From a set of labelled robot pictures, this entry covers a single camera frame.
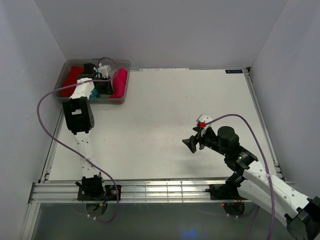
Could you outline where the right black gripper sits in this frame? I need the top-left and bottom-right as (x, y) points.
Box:
(182, 126), (228, 157)

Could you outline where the pink t shirt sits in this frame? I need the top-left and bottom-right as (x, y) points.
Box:
(110, 68), (128, 99)

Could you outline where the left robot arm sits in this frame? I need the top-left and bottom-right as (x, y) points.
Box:
(61, 63), (111, 200)

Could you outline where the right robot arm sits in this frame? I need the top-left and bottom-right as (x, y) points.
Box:
(182, 126), (320, 240)

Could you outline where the clear plastic bin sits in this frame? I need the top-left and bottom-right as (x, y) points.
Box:
(54, 58), (131, 104)

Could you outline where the cyan rolled t shirt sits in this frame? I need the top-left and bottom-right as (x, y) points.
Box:
(89, 88), (100, 103)

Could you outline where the red rolled t shirt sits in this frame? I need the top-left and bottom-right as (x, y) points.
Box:
(60, 66), (84, 98)

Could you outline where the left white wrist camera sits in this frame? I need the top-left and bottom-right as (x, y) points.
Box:
(97, 63), (111, 79)

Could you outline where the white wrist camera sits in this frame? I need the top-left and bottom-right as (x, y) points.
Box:
(97, 63), (111, 79)
(196, 113), (213, 136)

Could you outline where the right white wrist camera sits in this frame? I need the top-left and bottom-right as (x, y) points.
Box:
(196, 113), (213, 136)

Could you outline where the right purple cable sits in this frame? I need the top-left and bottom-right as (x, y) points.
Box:
(202, 114), (277, 240)

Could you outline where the aluminium frame rail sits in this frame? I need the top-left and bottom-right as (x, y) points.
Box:
(28, 179), (225, 204)

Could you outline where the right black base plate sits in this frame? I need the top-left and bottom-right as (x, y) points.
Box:
(205, 183), (247, 201)

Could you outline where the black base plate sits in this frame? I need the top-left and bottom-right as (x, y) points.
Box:
(205, 183), (247, 201)
(77, 184), (122, 202)

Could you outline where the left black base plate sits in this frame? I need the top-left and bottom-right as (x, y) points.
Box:
(77, 184), (122, 202)

